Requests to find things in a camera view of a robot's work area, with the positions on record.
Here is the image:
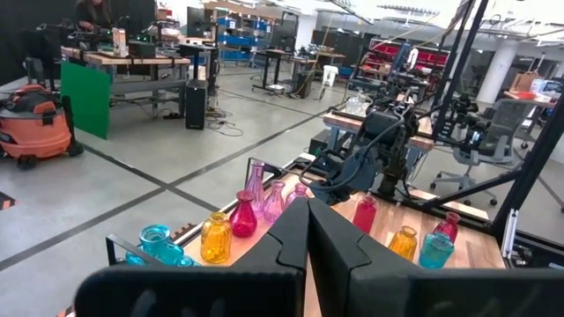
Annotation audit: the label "black rig frame post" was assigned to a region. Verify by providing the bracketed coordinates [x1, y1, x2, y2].
[489, 87, 564, 247]
[429, 0, 491, 142]

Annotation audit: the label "silver frame bracket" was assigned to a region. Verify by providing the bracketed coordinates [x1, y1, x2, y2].
[501, 208, 520, 262]

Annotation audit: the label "orange shop vacuum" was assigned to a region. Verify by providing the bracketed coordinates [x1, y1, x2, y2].
[0, 83, 85, 172]

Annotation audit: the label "blue bin shelf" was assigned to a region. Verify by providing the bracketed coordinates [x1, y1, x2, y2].
[215, 12, 274, 65]

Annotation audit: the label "black hazard-striped floor mat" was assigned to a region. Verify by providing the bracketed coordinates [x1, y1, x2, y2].
[0, 189, 19, 212]
[169, 222, 202, 244]

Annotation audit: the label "wooden top workbench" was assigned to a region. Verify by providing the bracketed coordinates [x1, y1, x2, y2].
[60, 43, 193, 120]
[322, 105, 437, 153]

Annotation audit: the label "red teardrop glass vase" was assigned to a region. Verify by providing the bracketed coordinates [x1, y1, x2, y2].
[228, 189, 259, 240]

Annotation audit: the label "green board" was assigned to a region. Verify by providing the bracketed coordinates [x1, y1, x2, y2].
[60, 60, 112, 141]

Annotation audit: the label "teal embossed glass vase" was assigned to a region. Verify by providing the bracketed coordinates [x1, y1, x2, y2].
[418, 232, 456, 269]
[125, 224, 185, 267]

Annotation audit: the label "white stool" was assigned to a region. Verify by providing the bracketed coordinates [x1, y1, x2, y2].
[320, 64, 340, 88]

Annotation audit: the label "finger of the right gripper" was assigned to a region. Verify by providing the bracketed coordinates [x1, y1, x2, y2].
[336, 151, 380, 193]
[307, 177, 350, 207]

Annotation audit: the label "purple tall teardrop glass vase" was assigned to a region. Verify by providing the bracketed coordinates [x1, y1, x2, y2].
[244, 160, 267, 219]

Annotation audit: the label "purple bulbous glass vase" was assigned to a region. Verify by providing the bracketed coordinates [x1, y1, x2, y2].
[263, 180, 286, 225]

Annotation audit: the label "person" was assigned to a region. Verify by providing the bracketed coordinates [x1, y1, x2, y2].
[73, 0, 115, 31]

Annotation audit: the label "red bin rack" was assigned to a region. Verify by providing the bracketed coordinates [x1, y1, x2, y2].
[360, 38, 451, 87]

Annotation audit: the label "red cylindrical glass vase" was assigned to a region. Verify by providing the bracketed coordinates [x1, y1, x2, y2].
[352, 195, 379, 235]

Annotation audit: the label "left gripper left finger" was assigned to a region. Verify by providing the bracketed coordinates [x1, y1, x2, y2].
[73, 196, 309, 317]

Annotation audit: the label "teal cylindrical glass vase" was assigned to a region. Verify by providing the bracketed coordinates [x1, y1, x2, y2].
[174, 254, 202, 268]

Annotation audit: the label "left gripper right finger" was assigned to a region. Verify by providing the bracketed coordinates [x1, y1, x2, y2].
[307, 197, 564, 317]

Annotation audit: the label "grey office chair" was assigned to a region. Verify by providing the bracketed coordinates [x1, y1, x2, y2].
[429, 97, 528, 208]

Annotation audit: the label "yellow ribbed glass vase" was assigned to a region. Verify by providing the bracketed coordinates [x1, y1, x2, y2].
[200, 211, 234, 265]
[387, 225, 419, 262]

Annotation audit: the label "black work table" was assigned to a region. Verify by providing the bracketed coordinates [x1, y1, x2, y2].
[253, 47, 306, 96]

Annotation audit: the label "pink ribbed cylindrical glass vase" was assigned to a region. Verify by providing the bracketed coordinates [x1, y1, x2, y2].
[285, 183, 309, 208]

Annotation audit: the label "cardboard box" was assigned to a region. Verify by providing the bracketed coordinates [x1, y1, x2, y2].
[510, 70, 542, 93]

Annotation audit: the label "clear glass jars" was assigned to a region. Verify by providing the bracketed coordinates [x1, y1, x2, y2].
[345, 90, 374, 116]

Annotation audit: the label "white carton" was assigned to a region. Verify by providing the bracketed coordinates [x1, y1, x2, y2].
[111, 26, 130, 58]

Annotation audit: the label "black computer tower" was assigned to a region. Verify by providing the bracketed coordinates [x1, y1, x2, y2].
[184, 77, 209, 131]

